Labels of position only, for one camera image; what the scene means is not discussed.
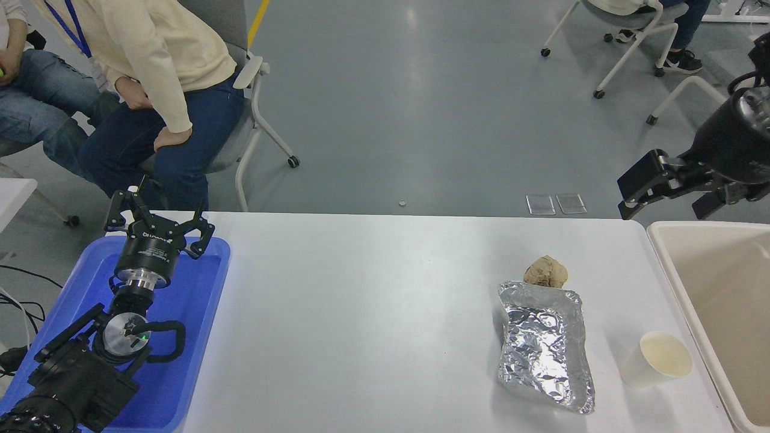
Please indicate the lanyard person's left hand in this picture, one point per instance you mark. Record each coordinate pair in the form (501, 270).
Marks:
(171, 139)

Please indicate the crumpled tan paper ball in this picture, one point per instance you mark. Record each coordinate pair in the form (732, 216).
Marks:
(544, 270)

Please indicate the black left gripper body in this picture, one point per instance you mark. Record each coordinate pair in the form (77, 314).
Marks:
(147, 252)

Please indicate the white furniture base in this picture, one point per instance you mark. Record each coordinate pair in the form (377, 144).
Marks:
(734, 17)

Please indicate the small white table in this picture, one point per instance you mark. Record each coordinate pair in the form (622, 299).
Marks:
(12, 198)

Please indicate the white paper cup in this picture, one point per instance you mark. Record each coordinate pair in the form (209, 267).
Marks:
(646, 370)

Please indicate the grey office chair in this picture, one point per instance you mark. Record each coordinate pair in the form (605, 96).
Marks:
(225, 18)

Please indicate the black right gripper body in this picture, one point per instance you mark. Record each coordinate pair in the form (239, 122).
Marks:
(731, 144)

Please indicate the large pale bin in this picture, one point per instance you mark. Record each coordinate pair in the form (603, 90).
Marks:
(734, 313)

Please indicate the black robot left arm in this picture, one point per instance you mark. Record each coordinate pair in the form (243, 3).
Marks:
(72, 385)

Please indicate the clear floor plate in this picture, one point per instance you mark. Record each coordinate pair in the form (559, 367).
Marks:
(570, 203)
(540, 204)

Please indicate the person's left hand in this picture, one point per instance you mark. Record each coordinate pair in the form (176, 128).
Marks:
(12, 66)

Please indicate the crumpled silver foil tray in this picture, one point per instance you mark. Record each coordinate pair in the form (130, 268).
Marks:
(541, 349)

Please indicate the blue plastic tray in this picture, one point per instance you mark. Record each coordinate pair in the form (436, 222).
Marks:
(192, 313)

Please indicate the lanyard person's right hand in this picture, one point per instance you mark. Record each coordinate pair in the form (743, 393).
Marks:
(132, 96)

